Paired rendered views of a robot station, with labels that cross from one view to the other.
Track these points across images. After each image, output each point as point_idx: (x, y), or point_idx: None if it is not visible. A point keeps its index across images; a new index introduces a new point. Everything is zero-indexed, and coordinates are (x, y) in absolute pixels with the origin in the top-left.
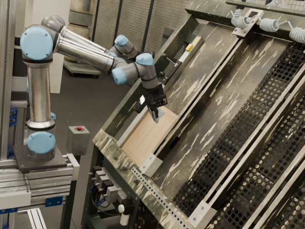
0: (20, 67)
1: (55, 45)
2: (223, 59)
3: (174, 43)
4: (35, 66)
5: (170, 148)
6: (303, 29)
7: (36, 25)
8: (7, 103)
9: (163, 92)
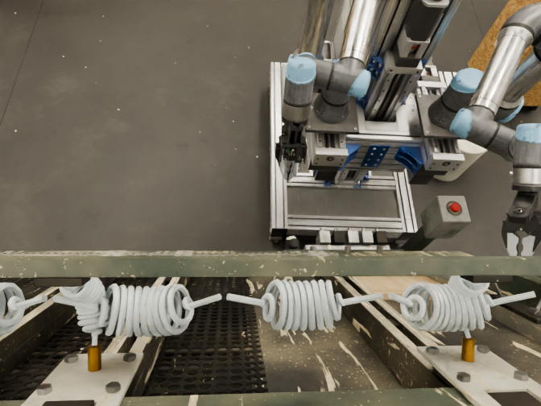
0: (410, 21)
1: None
2: (410, 329)
3: None
4: None
5: (319, 279)
6: (141, 302)
7: None
8: (372, 43)
9: (288, 142)
